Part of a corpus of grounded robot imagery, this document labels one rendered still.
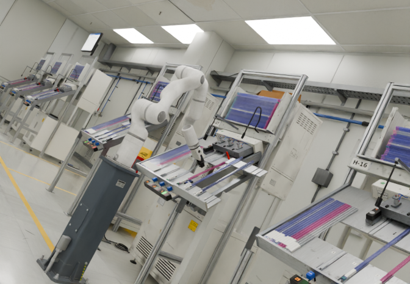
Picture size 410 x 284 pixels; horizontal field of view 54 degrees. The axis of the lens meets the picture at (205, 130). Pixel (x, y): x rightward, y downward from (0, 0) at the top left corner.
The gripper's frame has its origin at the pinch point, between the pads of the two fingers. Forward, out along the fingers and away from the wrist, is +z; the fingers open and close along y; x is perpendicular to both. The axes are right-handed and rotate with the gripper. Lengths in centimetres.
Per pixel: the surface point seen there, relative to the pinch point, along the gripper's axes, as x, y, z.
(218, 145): -23.5, 9.4, -0.5
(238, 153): -23.0, -16.8, 0.0
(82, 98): -41, 449, 25
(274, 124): -56, -22, -7
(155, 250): 63, -25, 19
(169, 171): 20.3, 12.0, -2.4
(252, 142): -39.3, -14.2, 0.3
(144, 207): 21, 124, 78
